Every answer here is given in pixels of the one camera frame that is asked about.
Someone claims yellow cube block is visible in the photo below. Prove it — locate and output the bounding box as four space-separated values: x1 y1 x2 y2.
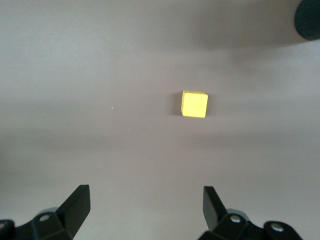
181 90 209 118

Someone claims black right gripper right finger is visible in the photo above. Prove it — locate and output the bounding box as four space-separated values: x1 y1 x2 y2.
199 185 301 240

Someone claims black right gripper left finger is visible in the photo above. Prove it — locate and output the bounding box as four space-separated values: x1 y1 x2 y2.
0 184 90 240

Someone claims black rounded object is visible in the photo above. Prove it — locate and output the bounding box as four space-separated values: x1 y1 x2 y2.
294 0 320 41

